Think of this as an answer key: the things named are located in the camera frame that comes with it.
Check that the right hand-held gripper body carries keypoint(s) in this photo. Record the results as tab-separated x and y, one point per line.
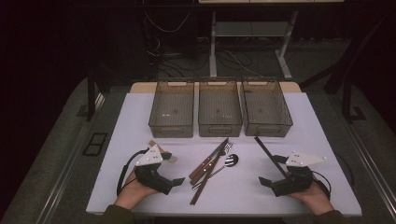
295	180

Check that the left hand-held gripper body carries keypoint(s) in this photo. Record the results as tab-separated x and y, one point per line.
151	174

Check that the small wooden piece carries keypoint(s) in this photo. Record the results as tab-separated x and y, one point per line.
153	143

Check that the black chopstick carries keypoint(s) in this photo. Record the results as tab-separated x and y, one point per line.
264	150

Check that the dark brown chopstick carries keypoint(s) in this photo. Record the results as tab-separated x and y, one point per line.
202	187
198	191

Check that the smoky transparent plastic bin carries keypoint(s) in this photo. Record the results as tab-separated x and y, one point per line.
219	109
172	109
266	109

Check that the person's left hand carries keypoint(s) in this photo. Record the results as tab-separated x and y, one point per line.
130	194

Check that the person's right hand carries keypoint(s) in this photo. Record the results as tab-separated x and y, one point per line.
317	200

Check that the black metal stand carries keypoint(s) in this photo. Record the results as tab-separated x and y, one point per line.
347	102
91	99

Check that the white standing desk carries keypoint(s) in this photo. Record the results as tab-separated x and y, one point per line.
213	46

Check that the metal floor rail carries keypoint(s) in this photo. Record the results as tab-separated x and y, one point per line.
67	168
373	174

